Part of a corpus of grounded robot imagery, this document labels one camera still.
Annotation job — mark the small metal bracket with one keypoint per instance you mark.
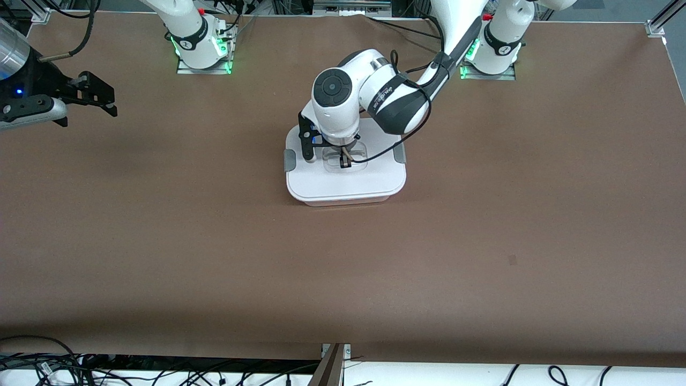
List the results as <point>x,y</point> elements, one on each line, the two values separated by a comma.
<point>347,349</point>

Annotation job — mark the metal background device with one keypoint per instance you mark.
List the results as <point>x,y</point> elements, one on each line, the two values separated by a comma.
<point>348,6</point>

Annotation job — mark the grey lid latch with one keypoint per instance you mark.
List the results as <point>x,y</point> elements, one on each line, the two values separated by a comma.
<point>289,161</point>
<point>400,154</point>

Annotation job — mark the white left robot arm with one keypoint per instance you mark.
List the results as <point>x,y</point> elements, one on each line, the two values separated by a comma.
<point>335,107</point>

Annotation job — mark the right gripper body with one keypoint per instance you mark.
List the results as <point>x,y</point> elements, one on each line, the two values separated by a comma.
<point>40,80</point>

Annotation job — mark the pink plastic storage box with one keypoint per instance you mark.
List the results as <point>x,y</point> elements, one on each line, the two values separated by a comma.
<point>348,203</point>

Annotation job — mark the aluminium frame corner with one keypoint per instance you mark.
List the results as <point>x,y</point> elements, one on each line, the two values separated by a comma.
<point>656,27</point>
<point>40,16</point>

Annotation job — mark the white box lid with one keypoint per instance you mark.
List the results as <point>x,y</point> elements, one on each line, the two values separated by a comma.
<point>375,179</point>

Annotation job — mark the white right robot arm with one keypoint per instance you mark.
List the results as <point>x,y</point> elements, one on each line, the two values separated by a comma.
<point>187,27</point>

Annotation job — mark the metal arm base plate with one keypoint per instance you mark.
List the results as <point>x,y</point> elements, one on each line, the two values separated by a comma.
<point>203,71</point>
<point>487,76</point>

